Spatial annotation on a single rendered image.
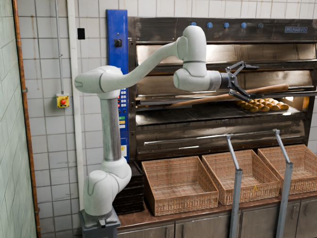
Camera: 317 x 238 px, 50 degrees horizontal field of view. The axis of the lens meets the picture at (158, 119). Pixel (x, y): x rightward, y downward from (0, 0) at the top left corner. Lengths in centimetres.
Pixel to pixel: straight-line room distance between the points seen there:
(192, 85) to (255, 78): 186
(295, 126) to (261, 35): 105
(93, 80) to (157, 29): 125
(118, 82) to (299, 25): 225
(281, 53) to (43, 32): 212
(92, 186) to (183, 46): 89
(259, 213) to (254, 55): 141
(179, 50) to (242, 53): 170
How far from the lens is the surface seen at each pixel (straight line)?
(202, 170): 313
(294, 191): 335
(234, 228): 302
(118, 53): 275
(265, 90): 157
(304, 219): 352
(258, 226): 324
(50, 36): 273
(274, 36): 337
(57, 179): 304
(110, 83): 169
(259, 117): 344
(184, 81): 149
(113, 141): 197
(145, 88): 287
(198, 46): 152
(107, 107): 191
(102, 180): 187
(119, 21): 274
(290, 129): 371
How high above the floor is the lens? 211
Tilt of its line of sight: 17 degrees down
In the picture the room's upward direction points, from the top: 1 degrees clockwise
